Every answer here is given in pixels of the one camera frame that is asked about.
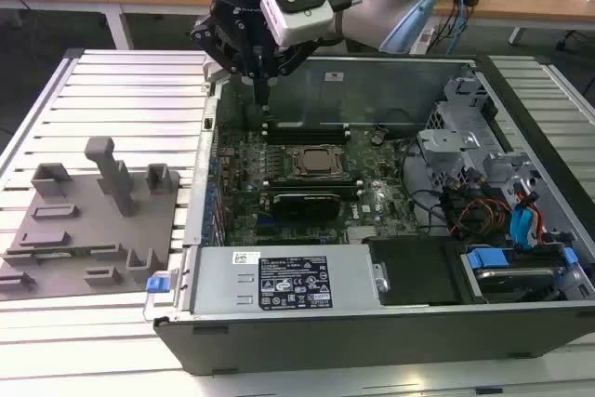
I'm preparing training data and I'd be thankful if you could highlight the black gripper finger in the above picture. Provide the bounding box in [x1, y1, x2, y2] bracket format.
[189, 17, 262, 107]
[260, 41, 320, 107]

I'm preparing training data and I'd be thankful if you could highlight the grey case release latch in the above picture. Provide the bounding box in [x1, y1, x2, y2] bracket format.
[203, 60, 229, 86]

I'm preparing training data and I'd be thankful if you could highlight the round black case speaker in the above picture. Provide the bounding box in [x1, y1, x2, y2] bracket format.
[241, 101, 271, 131]

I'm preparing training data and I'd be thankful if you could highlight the metal CPU socket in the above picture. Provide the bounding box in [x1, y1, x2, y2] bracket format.
[285, 140, 352, 179]

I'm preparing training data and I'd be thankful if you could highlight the silver CPU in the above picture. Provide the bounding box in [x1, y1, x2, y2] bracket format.
[301, 149, 338, 171]

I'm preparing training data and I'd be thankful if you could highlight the black graphics card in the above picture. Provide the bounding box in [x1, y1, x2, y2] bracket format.
[271, 191, 343, 221]

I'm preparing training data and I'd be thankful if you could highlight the green motherboard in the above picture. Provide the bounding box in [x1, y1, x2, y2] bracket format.
[216, 125, 422, 247]

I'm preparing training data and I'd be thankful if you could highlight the blue expansion slot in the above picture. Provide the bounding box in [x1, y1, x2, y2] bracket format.
[254, 216, 283, 233]

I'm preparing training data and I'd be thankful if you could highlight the silver metal drive cage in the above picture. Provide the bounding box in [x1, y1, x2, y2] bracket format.
[416, 75, 554, 212]

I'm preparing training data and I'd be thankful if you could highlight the silver chipset heatsink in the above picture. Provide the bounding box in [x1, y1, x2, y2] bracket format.
[347, 227, 388, 245]

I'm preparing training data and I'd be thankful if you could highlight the grey parts rack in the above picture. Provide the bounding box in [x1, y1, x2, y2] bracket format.
[0, 136, 182, 300]

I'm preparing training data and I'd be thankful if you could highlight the grey power supply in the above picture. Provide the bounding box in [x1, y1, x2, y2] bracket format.
[190, 244, 377, 319]

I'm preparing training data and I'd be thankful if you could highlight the blue case latch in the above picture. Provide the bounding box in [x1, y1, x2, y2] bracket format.
[146, 271, 172, 297]

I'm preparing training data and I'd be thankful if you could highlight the black plastic shroud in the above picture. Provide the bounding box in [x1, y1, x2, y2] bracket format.
[362, 236, 466, 308]

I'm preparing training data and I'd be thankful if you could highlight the black open PC case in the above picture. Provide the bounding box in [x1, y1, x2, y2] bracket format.
[143, 50, 595, 377]

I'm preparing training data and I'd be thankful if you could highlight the hard disk in blue carrier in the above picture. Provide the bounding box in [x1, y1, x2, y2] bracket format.
[459, 247, 578, 305]

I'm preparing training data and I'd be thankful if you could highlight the black internal cable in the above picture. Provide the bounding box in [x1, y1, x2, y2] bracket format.
[402, 139, 453, 236]

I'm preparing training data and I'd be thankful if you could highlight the red orange wire bundle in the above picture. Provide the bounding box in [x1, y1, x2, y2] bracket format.
[464, 198, 509, 232]

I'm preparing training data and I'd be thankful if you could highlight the blue flat data cable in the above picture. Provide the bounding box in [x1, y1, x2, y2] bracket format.
[509, 207, 535, 250]

